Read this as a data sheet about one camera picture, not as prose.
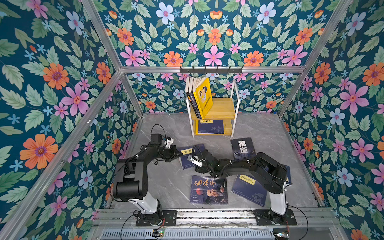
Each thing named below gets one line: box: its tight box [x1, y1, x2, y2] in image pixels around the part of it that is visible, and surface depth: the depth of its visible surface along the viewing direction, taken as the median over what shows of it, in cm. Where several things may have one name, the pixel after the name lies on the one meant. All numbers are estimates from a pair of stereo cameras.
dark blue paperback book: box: [186, 77, 202, 119], surface depth 80 cm
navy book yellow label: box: [198, 119, 225, 135], surface depth 107 cm
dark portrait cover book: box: [189, 175, 228, 205], surface depth 83 cm
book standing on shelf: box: [185, 76, 194, 94], surface depth 80 cm
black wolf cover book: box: [230, 137, 257, 160], surface depth 100 cm
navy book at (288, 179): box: [284, 164, 293, 185], surface depth 88 cm
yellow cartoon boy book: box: [192, 77, 213, 120], surface depth 83 cm
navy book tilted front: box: [231, 174, 268, 207], surface depth 83 cm
